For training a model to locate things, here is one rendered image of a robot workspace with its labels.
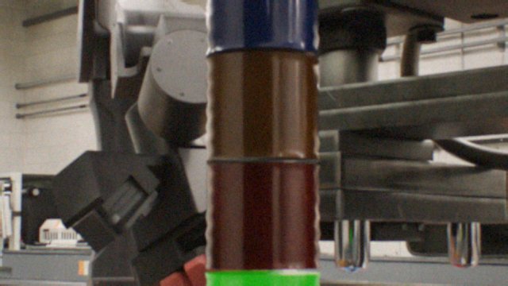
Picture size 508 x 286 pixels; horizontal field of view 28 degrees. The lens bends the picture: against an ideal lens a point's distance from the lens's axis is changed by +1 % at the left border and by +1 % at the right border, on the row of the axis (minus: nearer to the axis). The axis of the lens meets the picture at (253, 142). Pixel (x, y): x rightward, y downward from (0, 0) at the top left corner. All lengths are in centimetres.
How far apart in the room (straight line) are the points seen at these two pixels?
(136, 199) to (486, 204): 23
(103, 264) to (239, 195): 66
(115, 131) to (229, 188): 68
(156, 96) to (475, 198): 22
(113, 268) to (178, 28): 35
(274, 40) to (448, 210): 32
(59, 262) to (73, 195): 823
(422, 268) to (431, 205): 549
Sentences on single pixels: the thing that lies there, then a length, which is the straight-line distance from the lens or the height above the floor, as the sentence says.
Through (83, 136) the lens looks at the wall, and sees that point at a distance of 1213.
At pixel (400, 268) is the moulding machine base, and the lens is 619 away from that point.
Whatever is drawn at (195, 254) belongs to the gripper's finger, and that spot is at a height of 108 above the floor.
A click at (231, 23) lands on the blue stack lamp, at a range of 32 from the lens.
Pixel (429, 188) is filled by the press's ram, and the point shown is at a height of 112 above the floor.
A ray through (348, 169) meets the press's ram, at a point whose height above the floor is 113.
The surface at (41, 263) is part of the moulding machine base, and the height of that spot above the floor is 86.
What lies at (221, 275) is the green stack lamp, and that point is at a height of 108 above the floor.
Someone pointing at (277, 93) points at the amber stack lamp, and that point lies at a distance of 32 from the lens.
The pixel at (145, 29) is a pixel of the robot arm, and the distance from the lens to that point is 76.
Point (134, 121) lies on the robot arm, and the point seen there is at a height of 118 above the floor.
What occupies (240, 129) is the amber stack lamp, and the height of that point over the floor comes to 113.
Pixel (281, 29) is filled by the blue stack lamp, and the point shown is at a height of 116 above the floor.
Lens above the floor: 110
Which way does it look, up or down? 5 degrees up
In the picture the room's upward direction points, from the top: straight up
